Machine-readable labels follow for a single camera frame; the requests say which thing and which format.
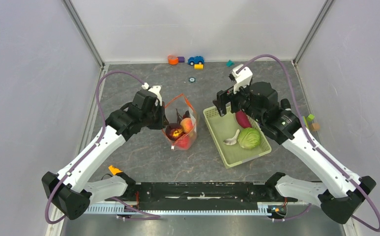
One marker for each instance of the red lychee bunch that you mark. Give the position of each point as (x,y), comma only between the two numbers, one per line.
(181,117)

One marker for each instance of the green perforated plastic basket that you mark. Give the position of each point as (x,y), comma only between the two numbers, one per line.
(225,130)

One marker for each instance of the orange peach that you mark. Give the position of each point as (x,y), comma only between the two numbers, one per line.
(187,125)

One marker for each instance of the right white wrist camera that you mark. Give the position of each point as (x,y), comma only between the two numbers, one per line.
(241,76)

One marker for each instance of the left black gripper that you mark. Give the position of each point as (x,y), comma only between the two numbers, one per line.
(162,122)

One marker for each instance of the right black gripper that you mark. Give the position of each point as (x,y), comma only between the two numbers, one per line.
(227,95)

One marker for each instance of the colourful block stack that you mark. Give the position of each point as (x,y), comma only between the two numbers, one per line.
(311,124)

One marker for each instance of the green cabbage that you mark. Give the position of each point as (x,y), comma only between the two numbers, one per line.
(249,138)

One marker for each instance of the black microphone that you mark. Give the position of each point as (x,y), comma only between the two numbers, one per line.
(285,105)

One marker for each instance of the orange yellow clip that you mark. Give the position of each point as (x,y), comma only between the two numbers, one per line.
(115,171)

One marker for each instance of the red textured ball fruit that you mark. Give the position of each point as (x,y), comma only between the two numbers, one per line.
(183,143)

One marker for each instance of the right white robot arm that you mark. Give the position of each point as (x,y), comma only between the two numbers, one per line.
(338,193)

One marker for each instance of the dark red apple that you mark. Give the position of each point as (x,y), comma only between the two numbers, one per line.
(174,131)

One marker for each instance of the blue toy car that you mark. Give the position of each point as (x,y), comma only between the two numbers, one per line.
(195,60)

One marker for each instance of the teal triangle block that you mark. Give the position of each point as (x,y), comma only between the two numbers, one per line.
(229,63)

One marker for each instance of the clear zip top bag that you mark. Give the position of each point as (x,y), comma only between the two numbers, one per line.
(181,103)

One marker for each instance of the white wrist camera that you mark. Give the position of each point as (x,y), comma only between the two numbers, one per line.
(156,89)
(241,76)

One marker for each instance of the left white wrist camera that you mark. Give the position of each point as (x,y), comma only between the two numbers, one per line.
(156,89)

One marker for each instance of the white garlic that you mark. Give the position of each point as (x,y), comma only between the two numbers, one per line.
(233,140)

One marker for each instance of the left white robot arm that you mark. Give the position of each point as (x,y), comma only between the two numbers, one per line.
(70,190)

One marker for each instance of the yellow small block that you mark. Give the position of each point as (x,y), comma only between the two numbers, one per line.
(198,66)

